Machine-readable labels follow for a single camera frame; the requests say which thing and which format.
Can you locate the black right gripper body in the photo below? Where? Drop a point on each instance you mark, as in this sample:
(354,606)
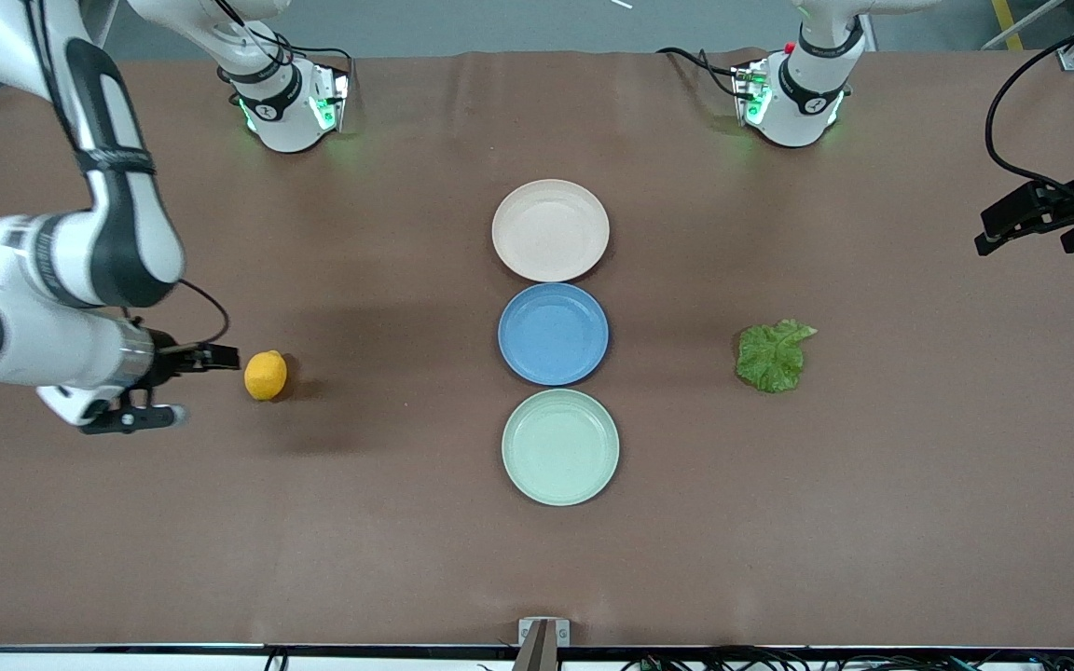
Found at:
(167,361)

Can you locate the yellow lemon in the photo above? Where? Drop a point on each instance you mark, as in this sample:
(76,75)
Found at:
(266,376)

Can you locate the green lettuce leaf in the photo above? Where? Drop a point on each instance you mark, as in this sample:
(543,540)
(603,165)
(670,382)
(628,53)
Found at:
(770,359)

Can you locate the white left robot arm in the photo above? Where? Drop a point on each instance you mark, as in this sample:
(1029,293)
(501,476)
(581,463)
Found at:
(803,102)

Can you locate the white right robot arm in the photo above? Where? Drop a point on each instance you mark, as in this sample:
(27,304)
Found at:
(127,233)

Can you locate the brown table cover sheet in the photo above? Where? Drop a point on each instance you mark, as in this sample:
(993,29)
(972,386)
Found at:
(220,513)

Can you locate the blue round plate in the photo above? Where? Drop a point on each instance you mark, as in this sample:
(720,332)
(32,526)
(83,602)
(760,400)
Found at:
(553,334)

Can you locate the light green round plate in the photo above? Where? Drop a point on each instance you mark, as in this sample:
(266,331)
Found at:
(560,447)

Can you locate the beige round plate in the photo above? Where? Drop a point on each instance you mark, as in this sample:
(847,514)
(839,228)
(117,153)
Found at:
(551,231)

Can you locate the aluminium frame profile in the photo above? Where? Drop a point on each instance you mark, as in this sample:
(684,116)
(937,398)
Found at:
(1073,58)

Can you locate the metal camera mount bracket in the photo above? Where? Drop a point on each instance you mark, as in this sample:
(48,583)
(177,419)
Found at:
(543,643)

